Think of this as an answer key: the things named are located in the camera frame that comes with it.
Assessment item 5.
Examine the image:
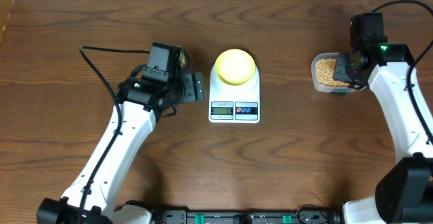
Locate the white digital kitchen scale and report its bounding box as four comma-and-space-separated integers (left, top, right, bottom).
208, 66, 260, 124

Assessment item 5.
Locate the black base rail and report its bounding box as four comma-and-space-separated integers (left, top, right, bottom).
150, 205, 344, 224

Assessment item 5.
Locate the clear container of soybeans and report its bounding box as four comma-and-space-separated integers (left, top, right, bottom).
311, 53, 357, 94

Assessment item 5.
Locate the yellow bowl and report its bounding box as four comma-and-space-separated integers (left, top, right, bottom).
214, 49, 256, 86

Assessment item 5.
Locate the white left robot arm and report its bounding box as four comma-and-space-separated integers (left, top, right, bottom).
37, 42, 205, 223

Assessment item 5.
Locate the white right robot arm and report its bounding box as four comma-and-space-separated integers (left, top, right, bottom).
333, 12, 432, 223

